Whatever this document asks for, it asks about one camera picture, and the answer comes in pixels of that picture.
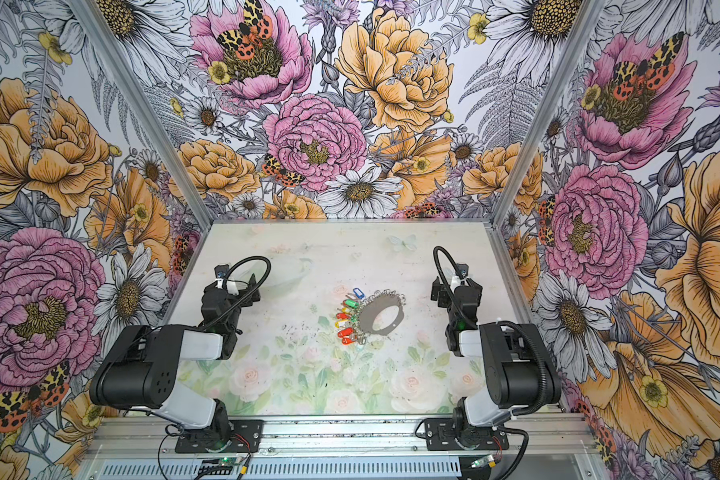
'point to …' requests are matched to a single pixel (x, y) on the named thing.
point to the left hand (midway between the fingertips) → (239, 283)
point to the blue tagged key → (358, 292)
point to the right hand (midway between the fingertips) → (453, 285)
